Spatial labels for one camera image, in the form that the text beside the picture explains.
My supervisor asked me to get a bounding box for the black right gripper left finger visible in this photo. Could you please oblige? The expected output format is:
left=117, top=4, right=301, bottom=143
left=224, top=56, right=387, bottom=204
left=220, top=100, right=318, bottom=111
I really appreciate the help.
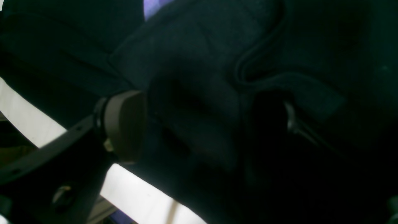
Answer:
left=0, top=91, right=146, bottom=224

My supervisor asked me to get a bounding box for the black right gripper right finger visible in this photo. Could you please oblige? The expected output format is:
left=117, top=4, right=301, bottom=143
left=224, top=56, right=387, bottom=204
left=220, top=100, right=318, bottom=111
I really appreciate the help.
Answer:
left=283, top=101, right=317, bottom=143

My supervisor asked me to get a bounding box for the black printed T-shirt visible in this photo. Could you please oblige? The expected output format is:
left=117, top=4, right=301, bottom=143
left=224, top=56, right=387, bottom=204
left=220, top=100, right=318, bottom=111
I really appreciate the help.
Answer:
left=1, top=0, right=397, bottom=224

